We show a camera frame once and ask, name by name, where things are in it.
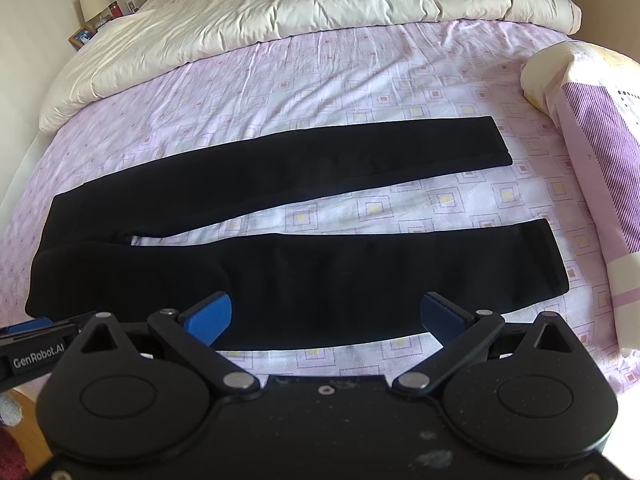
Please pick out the purple and cream folded blanket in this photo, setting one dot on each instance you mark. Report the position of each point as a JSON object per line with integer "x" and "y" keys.
{"x": 591, "y": 94}

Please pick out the cream white duvet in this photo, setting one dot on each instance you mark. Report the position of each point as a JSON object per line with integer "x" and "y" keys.
{"x": 166, "y": 34}

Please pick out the red bottle on nightstand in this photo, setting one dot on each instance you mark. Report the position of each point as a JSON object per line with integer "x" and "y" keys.
{"x": 115, "y": 10}

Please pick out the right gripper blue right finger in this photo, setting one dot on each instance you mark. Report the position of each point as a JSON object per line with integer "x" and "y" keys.
{"x": 444, "y": 319}

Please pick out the white bedside lamp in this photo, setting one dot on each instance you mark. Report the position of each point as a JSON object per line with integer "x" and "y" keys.
{"x": 92, "y": 8}

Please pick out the black pants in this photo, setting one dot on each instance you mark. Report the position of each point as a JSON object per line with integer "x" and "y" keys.
{"x": 103, "y": 244}

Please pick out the pink patterned bed sheet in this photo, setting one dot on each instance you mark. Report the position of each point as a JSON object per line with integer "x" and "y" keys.
{"x": 334, "y": 79}

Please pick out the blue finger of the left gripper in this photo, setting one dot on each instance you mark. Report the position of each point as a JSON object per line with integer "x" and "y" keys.
{"x": 34, "y": 324}

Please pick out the blue picture frame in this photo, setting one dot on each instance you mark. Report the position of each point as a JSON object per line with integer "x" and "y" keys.
{"x": 82, "y": 36}

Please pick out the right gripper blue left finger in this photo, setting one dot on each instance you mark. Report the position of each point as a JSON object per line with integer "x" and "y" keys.
{"x": 208, "y": 319}

